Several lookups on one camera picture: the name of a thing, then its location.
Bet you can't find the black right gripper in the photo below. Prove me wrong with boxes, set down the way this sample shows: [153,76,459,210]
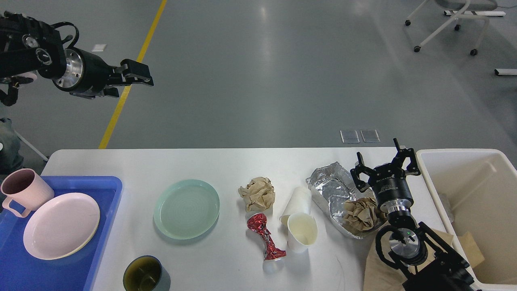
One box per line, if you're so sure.
[350,138,421,212]

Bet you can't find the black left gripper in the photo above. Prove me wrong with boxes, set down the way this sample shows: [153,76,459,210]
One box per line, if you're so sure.
[53,48,154,99]

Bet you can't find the light green plate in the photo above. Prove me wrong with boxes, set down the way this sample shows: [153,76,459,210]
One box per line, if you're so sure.
[153,179,220,240]

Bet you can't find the dark teal mug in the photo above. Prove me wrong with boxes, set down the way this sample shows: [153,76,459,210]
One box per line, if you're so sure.
[122,255,170,291]

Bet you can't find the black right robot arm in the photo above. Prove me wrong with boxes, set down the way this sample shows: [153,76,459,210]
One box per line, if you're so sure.
[350,139,473,291]

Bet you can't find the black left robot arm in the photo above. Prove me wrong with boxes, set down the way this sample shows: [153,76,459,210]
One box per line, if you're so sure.
[0,11,154,106]

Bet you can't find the right floor outlet cover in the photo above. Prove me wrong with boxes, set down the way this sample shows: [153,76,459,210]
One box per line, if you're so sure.
[360,129,380,143]

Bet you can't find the floor outlet cover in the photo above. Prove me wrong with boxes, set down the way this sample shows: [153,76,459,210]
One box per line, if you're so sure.
[340,130,360,144]
[360,129,380,143]

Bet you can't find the left floor outlet cover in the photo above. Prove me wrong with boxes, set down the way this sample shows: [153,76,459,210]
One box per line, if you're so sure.
[340,130,360,144]

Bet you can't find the crumpled brown paper in foil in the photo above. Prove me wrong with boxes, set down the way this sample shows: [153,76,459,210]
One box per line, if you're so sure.
[342,197,387,232]

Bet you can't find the crumpled aluminium foil tray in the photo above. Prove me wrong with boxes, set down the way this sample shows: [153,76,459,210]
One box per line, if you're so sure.
[306,162,384,239]

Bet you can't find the white plastic bin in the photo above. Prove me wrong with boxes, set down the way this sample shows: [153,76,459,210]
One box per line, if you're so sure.
[417,149,517,291]

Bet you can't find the lying white paper cup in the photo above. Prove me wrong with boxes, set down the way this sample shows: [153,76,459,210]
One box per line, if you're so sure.
[280,186,312,226]

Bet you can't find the upright white paper cup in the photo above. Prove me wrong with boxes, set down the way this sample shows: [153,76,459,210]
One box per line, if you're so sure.
[287,213,318,253]

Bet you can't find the brown paper bag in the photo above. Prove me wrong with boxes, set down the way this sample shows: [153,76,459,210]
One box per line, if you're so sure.
[363,229,454,291]

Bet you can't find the cardboard piece in bin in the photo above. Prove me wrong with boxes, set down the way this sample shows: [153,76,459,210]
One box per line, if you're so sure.
[458,231,485,268]

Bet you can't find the crumpled brown paper ball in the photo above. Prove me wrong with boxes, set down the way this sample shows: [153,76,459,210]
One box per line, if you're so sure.
[238,177,275,212]

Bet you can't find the crushed red can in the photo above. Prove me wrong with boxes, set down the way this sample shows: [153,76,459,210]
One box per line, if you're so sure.
[247,213,287,260]

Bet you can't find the person in jeans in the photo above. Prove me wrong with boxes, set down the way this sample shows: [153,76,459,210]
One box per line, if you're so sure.
[0,118,24,175]

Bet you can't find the white floor bar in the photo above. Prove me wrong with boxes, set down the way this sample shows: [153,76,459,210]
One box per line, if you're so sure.
[494,69,517,76]

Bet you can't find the pink mug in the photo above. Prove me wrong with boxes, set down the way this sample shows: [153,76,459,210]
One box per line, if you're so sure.
[1,168,54,218]

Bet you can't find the pink plate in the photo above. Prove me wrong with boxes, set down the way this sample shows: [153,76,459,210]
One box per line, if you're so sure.
[23,193,101,260]

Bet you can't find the white office chair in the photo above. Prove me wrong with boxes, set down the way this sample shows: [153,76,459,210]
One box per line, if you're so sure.
[413,0,498,56]

